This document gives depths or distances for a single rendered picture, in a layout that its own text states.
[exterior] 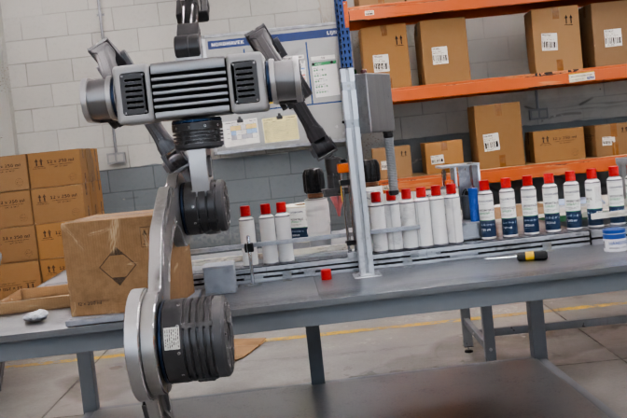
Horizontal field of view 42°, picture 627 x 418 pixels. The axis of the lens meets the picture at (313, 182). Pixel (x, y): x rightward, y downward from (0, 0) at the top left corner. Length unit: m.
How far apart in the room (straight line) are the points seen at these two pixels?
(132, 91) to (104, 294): 0.60
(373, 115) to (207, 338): 1.14
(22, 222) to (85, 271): 3.67
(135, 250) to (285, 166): 4.92
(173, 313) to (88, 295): 0.72
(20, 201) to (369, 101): 3.86
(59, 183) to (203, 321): 4.35
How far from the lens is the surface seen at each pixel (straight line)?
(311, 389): 3.63
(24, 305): 2.81
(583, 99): 7.62
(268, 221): 2.76
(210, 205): 2.17
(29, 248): 6.11
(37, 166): 6.06
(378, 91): 2.68
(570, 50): 6.81
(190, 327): 1.75
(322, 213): 3.04
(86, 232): 2.43
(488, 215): 2.86
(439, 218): 2.83
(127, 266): 2.40
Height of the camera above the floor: 1.28
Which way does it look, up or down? 3 degrees down
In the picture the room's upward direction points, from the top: 6 degrees counter-clockwise
